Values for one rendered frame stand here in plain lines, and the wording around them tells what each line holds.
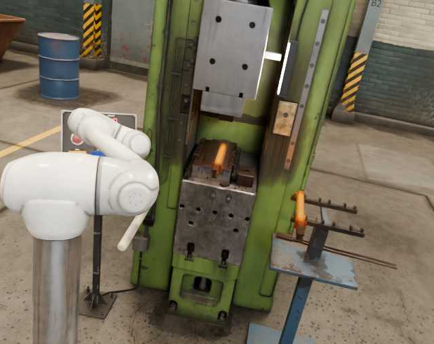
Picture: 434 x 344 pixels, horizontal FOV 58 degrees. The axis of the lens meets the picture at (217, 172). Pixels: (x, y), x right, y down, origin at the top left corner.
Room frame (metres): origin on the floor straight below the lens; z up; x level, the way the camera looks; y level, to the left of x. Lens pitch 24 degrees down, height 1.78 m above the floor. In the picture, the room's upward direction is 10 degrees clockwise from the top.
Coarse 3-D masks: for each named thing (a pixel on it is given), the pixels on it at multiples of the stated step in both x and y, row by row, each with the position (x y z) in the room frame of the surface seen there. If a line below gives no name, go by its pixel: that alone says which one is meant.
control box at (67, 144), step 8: (64, 112) 1.68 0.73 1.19; (64, 120) 1.66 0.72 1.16; (120, 120) 1.76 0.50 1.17; (128, 120) 1.78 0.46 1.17; (64, 128) 1.65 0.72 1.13; (64, 136) 1.63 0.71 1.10; (72, 136) 1.64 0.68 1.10; (64, 144) 1.61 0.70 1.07; (72, 144) 1.63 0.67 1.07; (80, 144) 1.64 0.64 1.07; (88, 152) 1.63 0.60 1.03
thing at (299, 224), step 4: (300, 192) 1.70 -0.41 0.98; (300, 196) 1.66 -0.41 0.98; (300, 200) 1.62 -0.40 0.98; (300, 204) 1.58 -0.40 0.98; (300, 208) 1.54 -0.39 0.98; (300, 212) 1.50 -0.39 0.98; (300, 216) 1.46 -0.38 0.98; (296, 220) 1.41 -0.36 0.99; (300, 220) 1.43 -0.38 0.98; (296, 224) 1.41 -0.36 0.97; (300, 224) 1.39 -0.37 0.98; (304, 224) 1.40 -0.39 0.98; (296, 228) 1.40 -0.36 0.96; (300, 228) 1.36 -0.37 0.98; (304, 228) 1.40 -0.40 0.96; (296, 232) 1.36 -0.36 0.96; (300, 232) 1.33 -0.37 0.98; (296, 236) 1.33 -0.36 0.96; (300, 236) 1.32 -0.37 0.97; (300, 240) 1.31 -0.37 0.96
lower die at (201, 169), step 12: (204, 144) 2.14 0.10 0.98; (216, 144) 2.15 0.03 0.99; (228, 144) 2.15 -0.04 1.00; (204, 156) 1.95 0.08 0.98; (216, 156) 1.93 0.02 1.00; (228, 156) 1.98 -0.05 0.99; (192, 168) 1.81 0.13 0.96; (204, 168) 1.81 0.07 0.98; (228, 168) 1.82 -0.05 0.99; (216, 180) 1.81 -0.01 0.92; (228, 180) 1.80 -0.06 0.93
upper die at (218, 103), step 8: (208, 88) 1.89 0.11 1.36; (208, 96) 1.81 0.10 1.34; (216, 96) 1.81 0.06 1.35; (224, 96) 1.81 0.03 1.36; (232, 96) 1.81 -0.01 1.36; (240, 96) 1.83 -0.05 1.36; (208, 104) 1.81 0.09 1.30; (216, 104) 1.81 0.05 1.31; (224, 104) 1.81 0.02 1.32; (232, 104) 1.81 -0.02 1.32; (240, 104) 1.80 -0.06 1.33; (216, 112) 1.81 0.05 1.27; (224, 112) 1.81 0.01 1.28; (232, 112) 1.81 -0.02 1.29; (240, 112) 1.80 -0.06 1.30
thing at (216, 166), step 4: (224, 144) 2.12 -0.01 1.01; (220, 148) 2.05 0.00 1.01; (224, 148) 2.05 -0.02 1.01; (220, 152) 1.98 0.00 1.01; (224, 152) 2.00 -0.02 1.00; (220, 156) 1.92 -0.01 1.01; (216, 160) 1.86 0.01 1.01; (220, 160) 1.87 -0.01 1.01; (212, 164) 1.79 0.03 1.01; (216, 164) 1.78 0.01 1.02; (220, 164) 1.80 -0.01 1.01; (212, 168) 1.79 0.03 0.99; (216, 168) 1.74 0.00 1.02; (220, 168) 1.79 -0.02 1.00; (216, 172) 1.76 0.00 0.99; (212, 176) 1.72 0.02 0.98; (216, 176) 1.73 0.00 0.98
